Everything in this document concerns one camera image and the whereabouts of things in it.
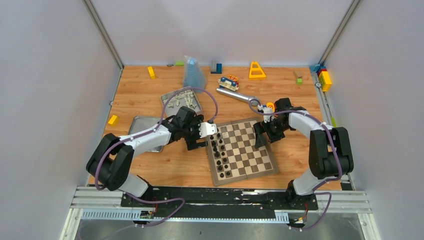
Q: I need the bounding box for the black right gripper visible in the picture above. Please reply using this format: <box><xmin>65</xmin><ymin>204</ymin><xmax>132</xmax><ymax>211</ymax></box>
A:
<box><xmin>253</xmin><ymin>118</ymin><xmax>291</xmax><ymax>149</ymax></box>

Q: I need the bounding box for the silver metal tin lid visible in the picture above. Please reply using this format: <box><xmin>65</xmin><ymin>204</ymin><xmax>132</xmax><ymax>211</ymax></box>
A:
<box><xmin>125</xmin><ymin>116</ymin><xmax>170</xmax><ymax>157</ymax></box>

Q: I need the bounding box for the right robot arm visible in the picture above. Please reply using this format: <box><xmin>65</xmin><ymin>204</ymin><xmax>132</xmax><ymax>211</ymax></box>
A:
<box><xmin>249</xmin><ymin>98</ymin><xmax>354</xmax><ymax>209</ymax></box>

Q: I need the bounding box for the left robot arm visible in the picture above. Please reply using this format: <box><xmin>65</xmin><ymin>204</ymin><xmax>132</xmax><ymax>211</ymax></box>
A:
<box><xmin>86</xmin><ymin>106</ymin><xmax>218</xmax><ymax>207</ymax></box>

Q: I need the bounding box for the wooden chess board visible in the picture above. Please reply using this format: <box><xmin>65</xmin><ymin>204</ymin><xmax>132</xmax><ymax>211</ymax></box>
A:
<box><xmin>204</xmin><ymin>117</ymin><xmax>280</xmax><ymax>187</ymax></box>

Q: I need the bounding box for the yellow no-entry sign block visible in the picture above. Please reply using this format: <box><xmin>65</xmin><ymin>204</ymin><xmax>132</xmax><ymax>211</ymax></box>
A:
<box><xmin>266</xmin><ymin>102</ymin><xmax>275</xmax><ymax>112</ymax></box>

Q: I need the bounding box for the silver toy microphone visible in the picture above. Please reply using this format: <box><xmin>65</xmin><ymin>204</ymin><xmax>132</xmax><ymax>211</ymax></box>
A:
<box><xmin>216</xmin><ymin>87</ymin><xmax>259</xmax><ymax>106</ymax></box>

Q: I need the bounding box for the white blue toy car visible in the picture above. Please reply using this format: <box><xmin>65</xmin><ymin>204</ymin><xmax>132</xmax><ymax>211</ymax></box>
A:
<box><xmin>217</xmin><ymin>75</ymin><xmax>239</xmax><ymax>92</ymax></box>

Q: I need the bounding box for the blue bubble-wrapped cone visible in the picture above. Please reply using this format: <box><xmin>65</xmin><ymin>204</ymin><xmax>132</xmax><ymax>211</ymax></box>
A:
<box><xmin>182</xmin><ymin>55</ymin><xmax>207</xmax><ymax>90</ymax></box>

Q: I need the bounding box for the yellow triangle toy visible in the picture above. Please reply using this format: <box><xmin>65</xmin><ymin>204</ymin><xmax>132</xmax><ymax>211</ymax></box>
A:
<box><xmin>248</xmin><ymin>61</ymin><xmax>267</xmax><ymax>80</ymax></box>

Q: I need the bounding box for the blue grey brick stack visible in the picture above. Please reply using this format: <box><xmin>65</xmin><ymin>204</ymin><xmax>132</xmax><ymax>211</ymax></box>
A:
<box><xmin>210</xmin><ymin>61</ymin><xmax>223</xmax><ymax>74</ymax></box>

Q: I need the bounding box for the yellow wooden block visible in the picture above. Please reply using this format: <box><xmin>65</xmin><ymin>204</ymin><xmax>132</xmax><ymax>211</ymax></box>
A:
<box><xmin>107</xmin><ymin>114</ymin><xmax>119</xmax><ymax>126</ymax></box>

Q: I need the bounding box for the yellow curved block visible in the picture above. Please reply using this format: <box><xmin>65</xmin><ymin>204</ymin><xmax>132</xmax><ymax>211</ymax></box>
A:
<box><xmin>147</xmin><ymin>66</ymin><xmax>157</xmax><ymax>79</ymax></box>

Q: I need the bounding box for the colourful brick stack right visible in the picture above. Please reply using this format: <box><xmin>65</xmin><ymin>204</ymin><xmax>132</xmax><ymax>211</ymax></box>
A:
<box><xmin>316</xmin><ymin>66</ymin><xmax>332</xmax><ymax>92</ymax></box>

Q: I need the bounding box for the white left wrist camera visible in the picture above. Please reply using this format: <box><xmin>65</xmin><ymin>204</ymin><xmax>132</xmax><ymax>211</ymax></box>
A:
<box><xmin>199</xmin><ymin>122</ymin><xmax>218</xmax><ymax>138</ymax></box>

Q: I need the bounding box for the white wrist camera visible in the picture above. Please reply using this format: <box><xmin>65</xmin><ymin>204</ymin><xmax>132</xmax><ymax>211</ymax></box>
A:
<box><xmin>257</xmin><ymin>105</ymin><xmax>274</xmax><ymax>123</ymax></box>
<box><xmin>199</xmin><ymin>122</ymin><xmax>218</xmax><ymax>138</ymax></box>

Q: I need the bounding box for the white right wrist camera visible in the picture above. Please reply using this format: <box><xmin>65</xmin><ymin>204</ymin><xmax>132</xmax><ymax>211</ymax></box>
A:
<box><xmin>257</xmin><ymin>105</ymin><xmax>274</xmax><ymax>123</ymax></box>

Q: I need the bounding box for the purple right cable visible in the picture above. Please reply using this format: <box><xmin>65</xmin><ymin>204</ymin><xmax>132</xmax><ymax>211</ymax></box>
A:
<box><xmin>247</xmin><ymin>97</ymin><xmax>344</xmax><ymax>232</ymax></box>

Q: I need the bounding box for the purple cable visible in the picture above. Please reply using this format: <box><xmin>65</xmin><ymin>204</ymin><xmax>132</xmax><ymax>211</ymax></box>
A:
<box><xmin>247</xmin><ymin>97</ymin><xmax>344</xmax><ymax>232</ymax></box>
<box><xmin>94</xmin><ymin>86</ymin><xmax>220</xmax><ymax>229</ymax></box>

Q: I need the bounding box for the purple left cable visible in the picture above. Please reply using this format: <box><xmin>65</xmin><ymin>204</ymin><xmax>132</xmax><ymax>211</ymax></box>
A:
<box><xmin>94</xmin><ymin>86</ymin><xmax>220</xmax><ymax>229</ymax></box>

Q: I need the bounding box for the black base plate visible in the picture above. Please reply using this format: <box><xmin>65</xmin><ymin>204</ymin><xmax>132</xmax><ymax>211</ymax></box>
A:
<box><xmin>141</xmin><ymin>186</ymin><xmax>318</xmax><ymax>219</ymax></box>

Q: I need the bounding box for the aluminium frame post right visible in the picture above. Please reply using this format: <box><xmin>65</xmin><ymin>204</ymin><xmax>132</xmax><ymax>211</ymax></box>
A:
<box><xmin>318</xmin><ymin>0</ymin><xmax>362</xmax><ymax>66</ymax></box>

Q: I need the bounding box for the aluminium frame post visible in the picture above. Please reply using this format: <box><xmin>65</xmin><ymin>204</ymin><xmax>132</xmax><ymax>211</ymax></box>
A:
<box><xmin>318</xmin><ymin>0</ymin><xmax>362</xmax><ymax>66</ymax></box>
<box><xmin>82</xmin><ymin>0</ymin><xmax>125</xmax><ymax>72</ymax></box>

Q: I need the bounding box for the aluminium frame post left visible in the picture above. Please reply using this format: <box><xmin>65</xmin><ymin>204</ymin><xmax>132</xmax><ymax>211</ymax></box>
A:
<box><xmin>82</xmin><ymin>0</ymin><xmax>125</xmax><ymax>72</ymax></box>

